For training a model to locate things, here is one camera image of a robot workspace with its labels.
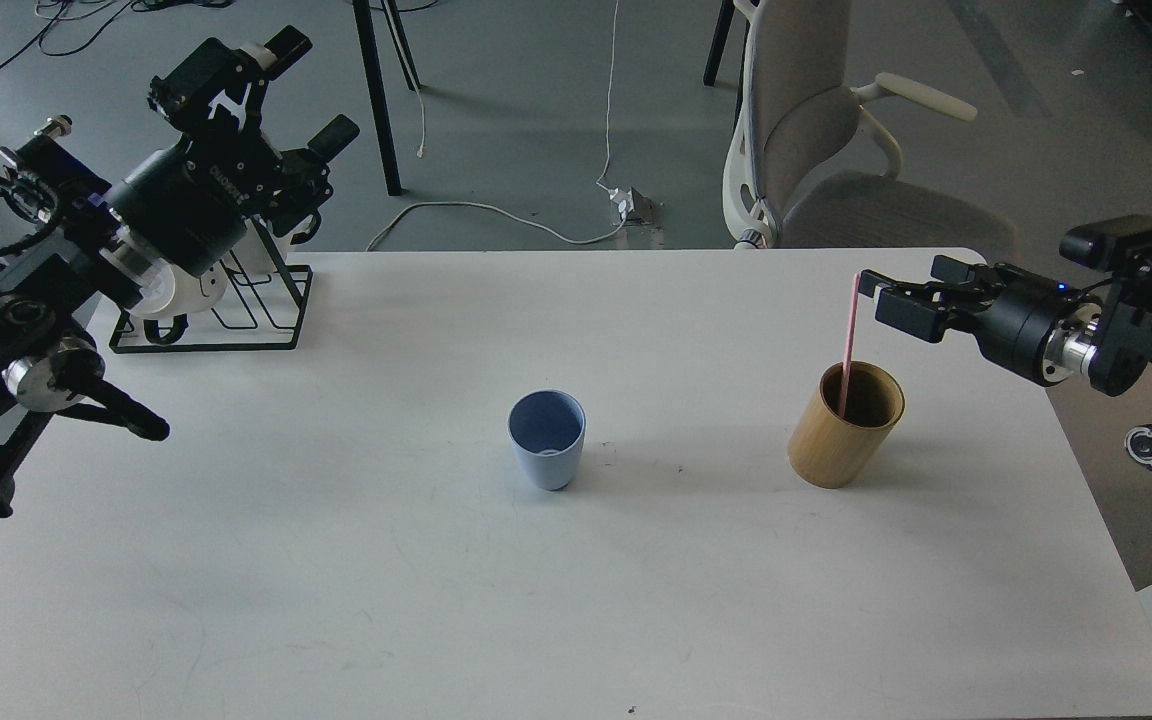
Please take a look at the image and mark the white mug front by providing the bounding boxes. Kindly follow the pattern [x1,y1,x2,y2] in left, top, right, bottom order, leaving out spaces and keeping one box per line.
[128,263,228,346]

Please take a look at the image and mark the black floor cables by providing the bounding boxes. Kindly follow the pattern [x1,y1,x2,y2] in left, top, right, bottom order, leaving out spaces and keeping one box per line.
[0,0,237,121]

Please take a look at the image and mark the grey office chair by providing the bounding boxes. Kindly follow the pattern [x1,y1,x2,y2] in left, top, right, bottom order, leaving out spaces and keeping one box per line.
[722,1,1016,256]

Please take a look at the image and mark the black table leg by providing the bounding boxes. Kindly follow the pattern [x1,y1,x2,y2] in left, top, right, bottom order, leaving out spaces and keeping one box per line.
[348,1,420,197]

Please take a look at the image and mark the black wire mug rack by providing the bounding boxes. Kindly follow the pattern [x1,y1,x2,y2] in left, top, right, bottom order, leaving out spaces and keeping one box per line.
[109,220,314,354]

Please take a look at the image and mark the white mug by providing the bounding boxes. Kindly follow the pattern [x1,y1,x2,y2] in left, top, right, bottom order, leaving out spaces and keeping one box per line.
[128,263,228,346]
[244,209,321,275]

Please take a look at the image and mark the blue plastic cup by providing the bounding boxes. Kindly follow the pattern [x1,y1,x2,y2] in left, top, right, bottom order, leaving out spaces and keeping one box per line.
[507,389,588,491]

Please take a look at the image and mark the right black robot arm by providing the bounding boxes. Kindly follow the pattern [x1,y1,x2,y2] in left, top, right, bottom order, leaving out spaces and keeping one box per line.
[859,255,1152,471]

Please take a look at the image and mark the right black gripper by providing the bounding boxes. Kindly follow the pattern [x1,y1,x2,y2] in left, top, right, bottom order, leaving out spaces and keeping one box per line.
[859,255,1101,386]

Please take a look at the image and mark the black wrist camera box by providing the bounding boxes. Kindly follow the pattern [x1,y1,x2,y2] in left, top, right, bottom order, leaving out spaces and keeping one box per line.
[1059,214,1152,274]

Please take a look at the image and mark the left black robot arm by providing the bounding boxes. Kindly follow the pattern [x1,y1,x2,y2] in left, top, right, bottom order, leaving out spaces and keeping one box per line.
[0,26,358,520]

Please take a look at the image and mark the bamboo cylinder holder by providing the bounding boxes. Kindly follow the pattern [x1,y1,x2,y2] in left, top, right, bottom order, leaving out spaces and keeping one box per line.
[787,361,905,488]

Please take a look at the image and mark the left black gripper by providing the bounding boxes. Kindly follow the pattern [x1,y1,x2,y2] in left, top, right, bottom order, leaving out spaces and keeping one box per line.
[108,26,361,276]

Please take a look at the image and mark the white power cable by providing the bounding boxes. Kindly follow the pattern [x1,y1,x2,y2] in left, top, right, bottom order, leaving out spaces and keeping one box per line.
[366,0,627,251]

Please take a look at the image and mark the white mug rear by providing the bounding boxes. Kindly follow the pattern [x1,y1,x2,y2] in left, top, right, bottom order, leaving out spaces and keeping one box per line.
[244,209,321,275]

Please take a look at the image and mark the pink chopstick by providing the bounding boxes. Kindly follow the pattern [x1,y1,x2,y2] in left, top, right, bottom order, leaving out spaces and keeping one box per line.
[836,272,861,420]

